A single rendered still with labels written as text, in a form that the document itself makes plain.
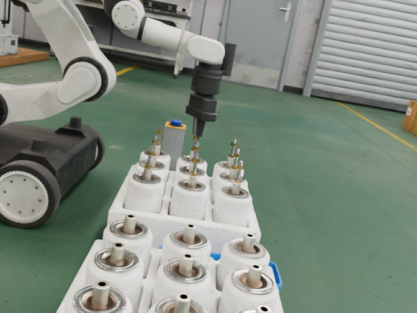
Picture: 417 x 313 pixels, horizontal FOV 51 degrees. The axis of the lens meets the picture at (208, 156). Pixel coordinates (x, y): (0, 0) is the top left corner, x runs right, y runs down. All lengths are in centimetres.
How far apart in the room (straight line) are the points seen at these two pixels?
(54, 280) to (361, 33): 572
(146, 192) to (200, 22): 521
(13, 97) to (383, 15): 555
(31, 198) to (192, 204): 49
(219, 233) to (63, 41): 78
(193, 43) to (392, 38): 544
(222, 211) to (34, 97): 74
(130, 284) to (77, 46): 90
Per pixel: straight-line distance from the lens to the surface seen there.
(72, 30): 148
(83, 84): 143
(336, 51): 636
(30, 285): 117
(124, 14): 126
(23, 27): 680
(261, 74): 627
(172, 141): 151
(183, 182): 117
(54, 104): 149
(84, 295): 69
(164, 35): 129
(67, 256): 128
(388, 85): 662
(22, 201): 139
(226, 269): 88
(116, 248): 76
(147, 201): 114
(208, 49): 127
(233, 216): 115
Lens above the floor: 65
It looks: 16 degrees down
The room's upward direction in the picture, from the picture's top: 10 degrees clockwise
